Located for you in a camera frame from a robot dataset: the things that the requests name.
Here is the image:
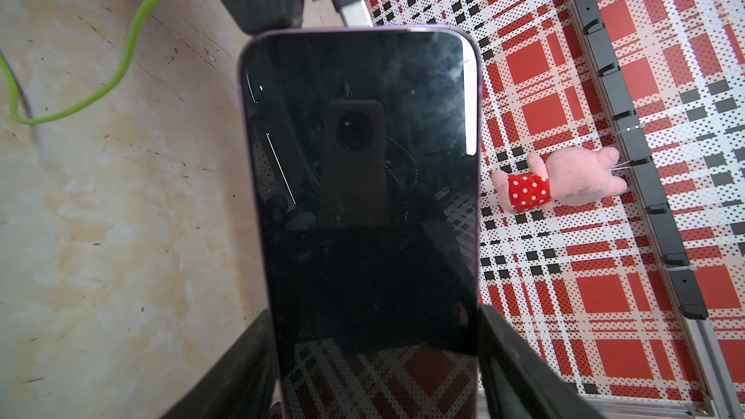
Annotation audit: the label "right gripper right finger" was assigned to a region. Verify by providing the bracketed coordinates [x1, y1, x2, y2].
[477, 305, 601, 419]

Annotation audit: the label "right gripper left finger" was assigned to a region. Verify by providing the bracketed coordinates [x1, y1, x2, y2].
[163, 310, 277, 418]

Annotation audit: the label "green wired earphones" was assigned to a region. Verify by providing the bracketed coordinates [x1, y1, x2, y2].
[0, 0, 374, 127]

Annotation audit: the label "pink pig plush hanging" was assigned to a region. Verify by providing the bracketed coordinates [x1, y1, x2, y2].
[491, 147, 628, 215]

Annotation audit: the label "black hook rail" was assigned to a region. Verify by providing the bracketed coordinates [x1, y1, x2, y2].
[570, 0, 709, 320]

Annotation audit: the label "purple-edged black smartphone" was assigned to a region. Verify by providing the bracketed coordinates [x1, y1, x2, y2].
[240, 26, 480, 418]

